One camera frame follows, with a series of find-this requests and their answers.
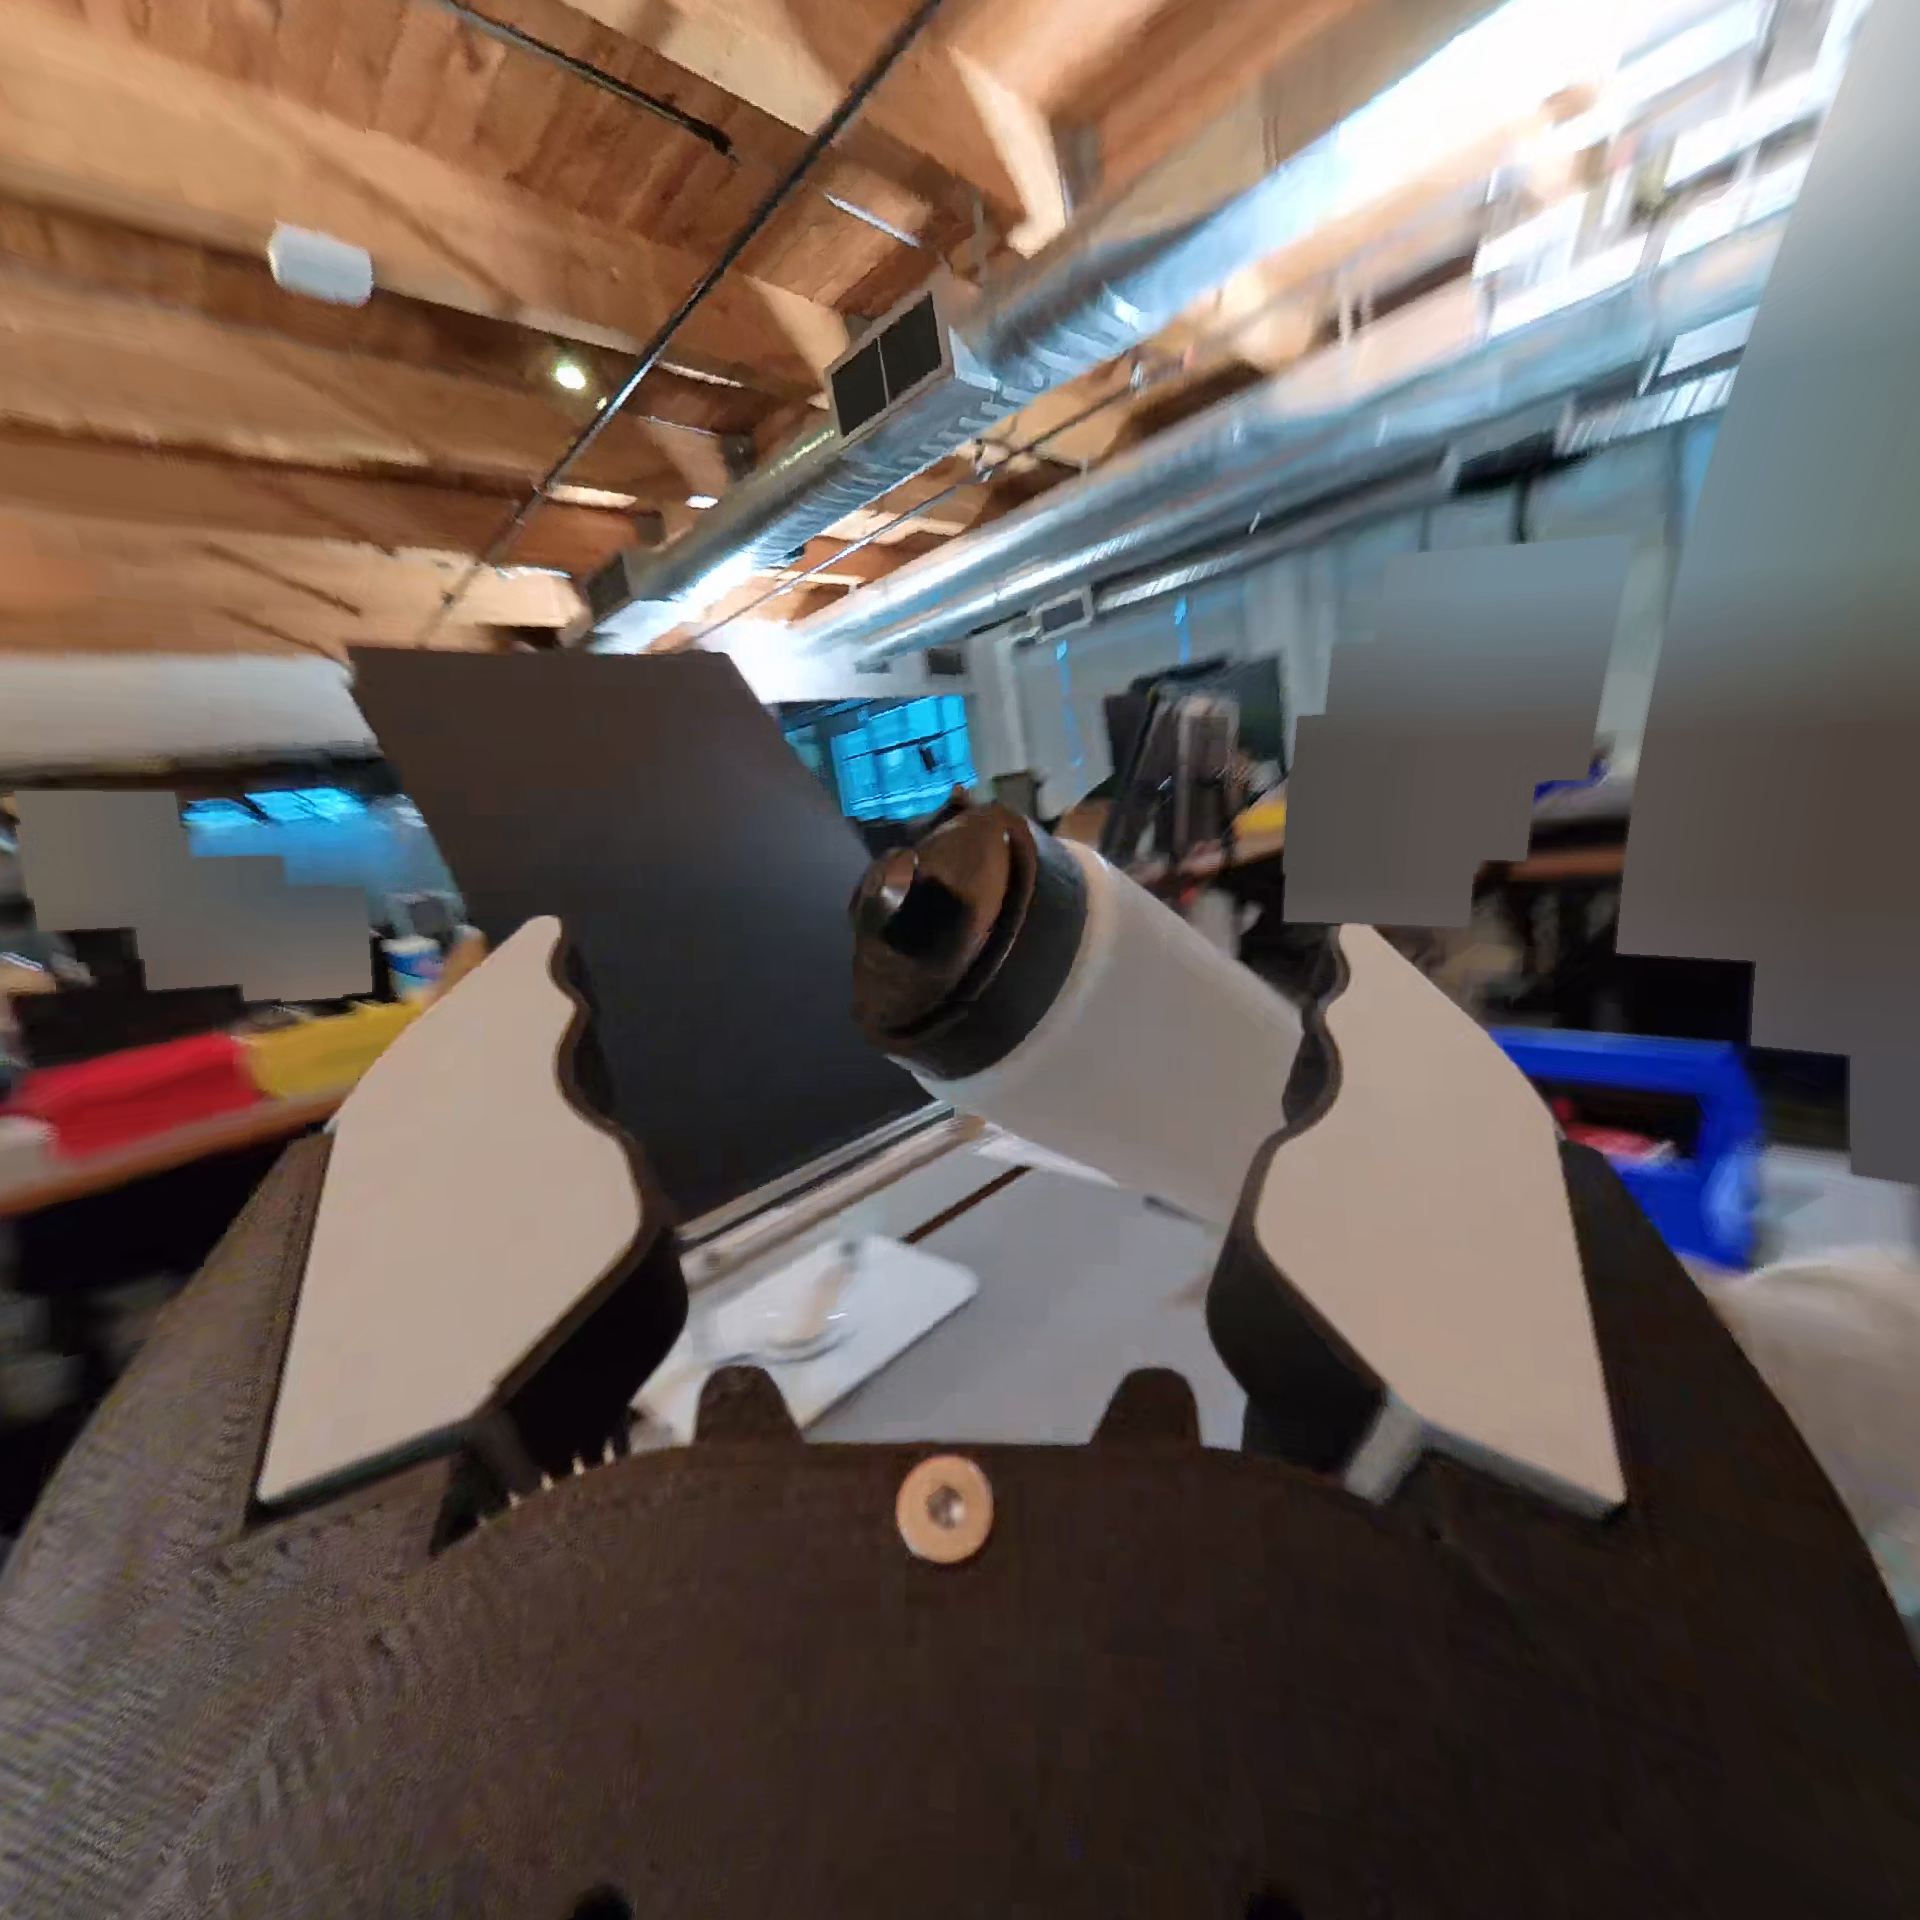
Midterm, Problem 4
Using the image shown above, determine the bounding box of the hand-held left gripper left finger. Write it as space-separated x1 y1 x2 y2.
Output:
255 912 693 1510

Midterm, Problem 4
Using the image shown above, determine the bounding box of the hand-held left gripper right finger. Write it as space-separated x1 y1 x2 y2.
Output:
1205 920 1633 1517

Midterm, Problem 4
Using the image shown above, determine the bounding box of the blue plastic bin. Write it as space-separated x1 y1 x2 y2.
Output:
1488 1026 1764 1273

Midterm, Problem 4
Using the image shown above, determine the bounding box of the white bottle with black lid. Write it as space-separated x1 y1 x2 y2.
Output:
846 797 1310 1235

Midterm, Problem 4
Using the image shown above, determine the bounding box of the large black desk monitor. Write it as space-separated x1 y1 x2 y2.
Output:
349 648 963 1254

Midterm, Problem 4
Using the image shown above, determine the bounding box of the yellow plastic bin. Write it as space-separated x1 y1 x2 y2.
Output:
247 996 430 1097

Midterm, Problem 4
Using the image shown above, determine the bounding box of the red plastic bin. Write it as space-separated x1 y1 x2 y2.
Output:
0 1031 260 1157

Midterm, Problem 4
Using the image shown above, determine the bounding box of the person's grey hoodie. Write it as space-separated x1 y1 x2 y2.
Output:
1694 1242 1920 1652

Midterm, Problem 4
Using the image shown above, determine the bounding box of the black computer monitor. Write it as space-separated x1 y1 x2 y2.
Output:
1106 653 1293 880

